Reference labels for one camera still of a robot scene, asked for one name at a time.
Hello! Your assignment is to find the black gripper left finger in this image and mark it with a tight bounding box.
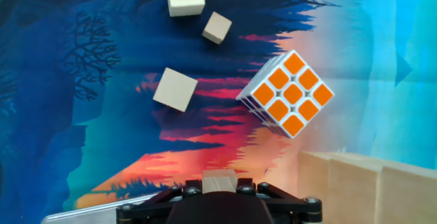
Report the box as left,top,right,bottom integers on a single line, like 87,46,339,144
115,179,203,224

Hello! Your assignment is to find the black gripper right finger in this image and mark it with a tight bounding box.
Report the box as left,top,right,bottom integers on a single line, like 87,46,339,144
235,178,324,224

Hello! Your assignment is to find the silver digital kitchen scale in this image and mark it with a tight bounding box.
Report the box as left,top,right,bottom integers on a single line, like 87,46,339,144
40,191,163,224

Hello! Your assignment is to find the forest sunset print cloth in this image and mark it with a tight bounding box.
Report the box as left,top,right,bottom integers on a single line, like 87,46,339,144
0,0,437,224

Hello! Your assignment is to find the rubiks cube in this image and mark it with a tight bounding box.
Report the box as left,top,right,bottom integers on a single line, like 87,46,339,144
235,49,336,139

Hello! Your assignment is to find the tiny wooden cube block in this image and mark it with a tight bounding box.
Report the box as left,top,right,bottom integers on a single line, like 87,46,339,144
201,11,233,45

